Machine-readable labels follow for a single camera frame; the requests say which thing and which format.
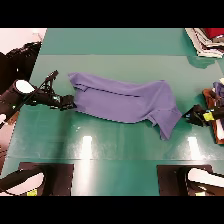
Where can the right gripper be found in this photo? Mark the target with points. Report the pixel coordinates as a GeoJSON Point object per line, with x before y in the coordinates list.
{"type": "Point", "coordinates": [198, 116]}

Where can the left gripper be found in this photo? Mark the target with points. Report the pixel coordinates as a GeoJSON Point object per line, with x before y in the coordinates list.
{"type": "Point", "coordinates": [68, 102]}

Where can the purple shirt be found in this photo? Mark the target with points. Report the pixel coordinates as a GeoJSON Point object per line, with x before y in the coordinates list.
{"type": "Point", "coordinates": [126, 100]}

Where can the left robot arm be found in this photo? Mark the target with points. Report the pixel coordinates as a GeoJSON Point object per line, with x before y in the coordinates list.
{"type": "Point", "coordinates": [10, 97]}

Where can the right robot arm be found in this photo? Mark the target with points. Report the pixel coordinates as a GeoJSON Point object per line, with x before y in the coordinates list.
{"type": "Point", "coordinates": [206, 178]}

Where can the white garment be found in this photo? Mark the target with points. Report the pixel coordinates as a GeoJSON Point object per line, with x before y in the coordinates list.
{"type": "Point", "coordinates": [220, 128]}

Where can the purple garment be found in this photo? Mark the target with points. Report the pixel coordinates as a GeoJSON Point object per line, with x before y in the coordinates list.
{"type": "Point", "coordinates": [219, 90]}

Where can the heap of clothes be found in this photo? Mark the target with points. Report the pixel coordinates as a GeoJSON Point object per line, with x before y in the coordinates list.
{"type": "Point", "coordinates": [208, 46]}

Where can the red garment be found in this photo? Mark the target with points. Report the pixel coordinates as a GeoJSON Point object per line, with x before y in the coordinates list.
{"type": "Point", "coordinates": [215, 32]}

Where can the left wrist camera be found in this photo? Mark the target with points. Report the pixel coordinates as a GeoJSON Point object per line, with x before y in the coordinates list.
{"type": "Point", "coordinates": [50, 78]}

